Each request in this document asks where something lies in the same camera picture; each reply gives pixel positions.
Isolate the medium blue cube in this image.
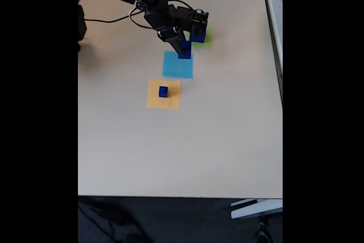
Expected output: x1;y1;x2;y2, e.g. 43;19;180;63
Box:
177;39;192;60

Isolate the green paper square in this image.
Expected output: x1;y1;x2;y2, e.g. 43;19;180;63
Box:
183;25;214;50

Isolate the light blue paper square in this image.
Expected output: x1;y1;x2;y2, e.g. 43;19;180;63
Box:
162;51;194;80

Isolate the orange paper square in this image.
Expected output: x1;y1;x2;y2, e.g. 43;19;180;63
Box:
146;79;181;110

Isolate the white desk with dark edge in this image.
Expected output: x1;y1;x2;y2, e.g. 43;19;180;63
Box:
260;0;283;107

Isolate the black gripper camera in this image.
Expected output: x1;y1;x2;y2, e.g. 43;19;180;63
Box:
195;8;210;24

